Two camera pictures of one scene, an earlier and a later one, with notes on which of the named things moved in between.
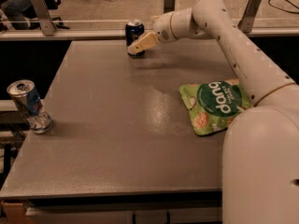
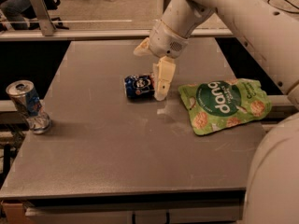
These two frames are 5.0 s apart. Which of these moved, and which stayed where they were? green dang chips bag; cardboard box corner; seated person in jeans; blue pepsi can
Moved: blue pepsi can
Stayed: cardboard box corner; green dang chips bag; seated person in jeans
